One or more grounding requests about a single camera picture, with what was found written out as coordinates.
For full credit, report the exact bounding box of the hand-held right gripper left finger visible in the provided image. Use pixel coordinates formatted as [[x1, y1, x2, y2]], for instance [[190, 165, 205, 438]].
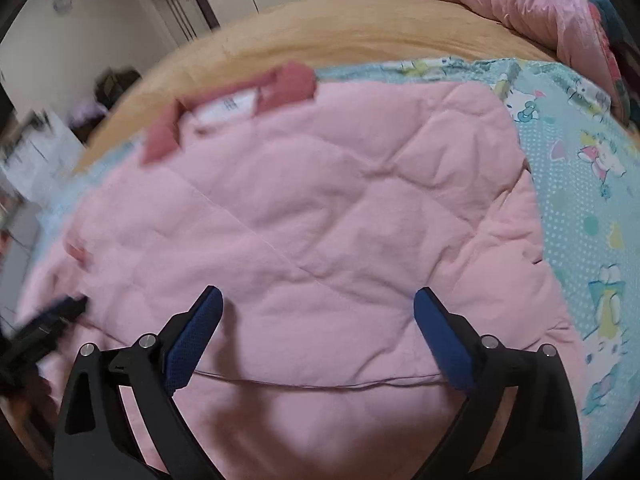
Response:
[[52, 286, 223, 480]]

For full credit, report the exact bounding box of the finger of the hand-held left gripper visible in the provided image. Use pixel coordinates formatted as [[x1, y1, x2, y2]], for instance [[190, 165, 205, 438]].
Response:
[[27, 295, 90, 343]]

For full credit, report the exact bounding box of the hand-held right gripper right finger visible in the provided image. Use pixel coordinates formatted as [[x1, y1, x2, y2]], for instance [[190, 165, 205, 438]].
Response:
[[414, 287, 583, 480]]

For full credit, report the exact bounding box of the pink padded jacket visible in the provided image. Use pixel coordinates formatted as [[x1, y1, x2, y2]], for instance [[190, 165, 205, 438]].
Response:
[[15, 62, 591, 480]]

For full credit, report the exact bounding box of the white chest of drawers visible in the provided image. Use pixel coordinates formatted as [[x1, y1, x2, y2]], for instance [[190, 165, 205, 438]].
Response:
[[0, 110, 87, 203]]

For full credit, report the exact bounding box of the blue cartoon print sheet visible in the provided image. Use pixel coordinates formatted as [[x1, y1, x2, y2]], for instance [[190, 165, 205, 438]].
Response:
[[37, 55, 640, 480]]

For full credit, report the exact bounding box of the purple cloth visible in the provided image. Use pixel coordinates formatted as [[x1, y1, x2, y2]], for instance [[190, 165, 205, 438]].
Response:
[[66, 99, 109, 129]]

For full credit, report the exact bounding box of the dark backpack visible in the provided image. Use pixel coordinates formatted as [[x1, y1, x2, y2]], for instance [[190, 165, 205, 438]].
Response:
[[94, 66, 142, 112]]

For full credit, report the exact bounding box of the tan bed cover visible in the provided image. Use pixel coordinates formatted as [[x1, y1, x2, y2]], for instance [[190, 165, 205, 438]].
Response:
[[75, 0, 558, 171]]

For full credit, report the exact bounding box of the white door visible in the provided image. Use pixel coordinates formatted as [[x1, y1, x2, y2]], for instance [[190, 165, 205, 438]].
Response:
[[150, 0, 222, 47]]

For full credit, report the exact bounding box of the multicoloured floral pillow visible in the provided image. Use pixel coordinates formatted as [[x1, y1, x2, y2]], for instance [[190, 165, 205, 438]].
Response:
[[585, 0, 640, 126]]

